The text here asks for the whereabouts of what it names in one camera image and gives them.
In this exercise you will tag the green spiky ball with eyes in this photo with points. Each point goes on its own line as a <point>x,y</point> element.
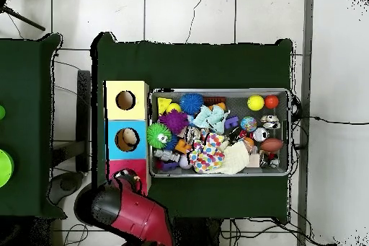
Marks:
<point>155,135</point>

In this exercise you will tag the colourful patterned cloth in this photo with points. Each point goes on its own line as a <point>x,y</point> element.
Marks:
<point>207,153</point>

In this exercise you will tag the cream white cloth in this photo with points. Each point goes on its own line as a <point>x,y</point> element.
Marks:
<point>236,158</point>

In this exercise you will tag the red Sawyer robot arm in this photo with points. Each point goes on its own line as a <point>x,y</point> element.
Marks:
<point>135,214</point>

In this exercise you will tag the wooden box with three holes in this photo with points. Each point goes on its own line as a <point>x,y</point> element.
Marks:
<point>135,113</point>

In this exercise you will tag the shallow clear mesh bin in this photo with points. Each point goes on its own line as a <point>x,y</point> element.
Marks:
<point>259,172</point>

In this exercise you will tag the purple spiky toy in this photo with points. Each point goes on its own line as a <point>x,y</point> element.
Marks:
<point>173,120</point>

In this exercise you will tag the crushed silver drink can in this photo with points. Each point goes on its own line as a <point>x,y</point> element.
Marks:
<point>190,134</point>

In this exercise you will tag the blue spiky ball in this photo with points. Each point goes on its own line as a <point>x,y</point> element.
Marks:
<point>191,104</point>
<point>172,142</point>

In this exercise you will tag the light blue cloth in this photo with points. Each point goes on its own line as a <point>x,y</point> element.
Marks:
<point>212,117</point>

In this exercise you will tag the silver toy robot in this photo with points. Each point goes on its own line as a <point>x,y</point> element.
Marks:
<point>165,155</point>

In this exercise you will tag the yellow ball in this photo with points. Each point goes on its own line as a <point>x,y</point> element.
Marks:
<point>255,103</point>

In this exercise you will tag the dark green side tablecloth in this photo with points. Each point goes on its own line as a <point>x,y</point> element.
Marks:
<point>26,113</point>

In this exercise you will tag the small green object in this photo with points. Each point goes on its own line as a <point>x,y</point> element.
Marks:
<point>1,112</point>

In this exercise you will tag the lime green bowl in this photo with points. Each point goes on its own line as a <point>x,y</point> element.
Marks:
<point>5,168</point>

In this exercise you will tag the black tripod leg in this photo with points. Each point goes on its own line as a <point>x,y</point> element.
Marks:
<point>26,20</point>

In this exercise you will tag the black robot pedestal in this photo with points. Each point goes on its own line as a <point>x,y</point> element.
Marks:
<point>199,234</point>

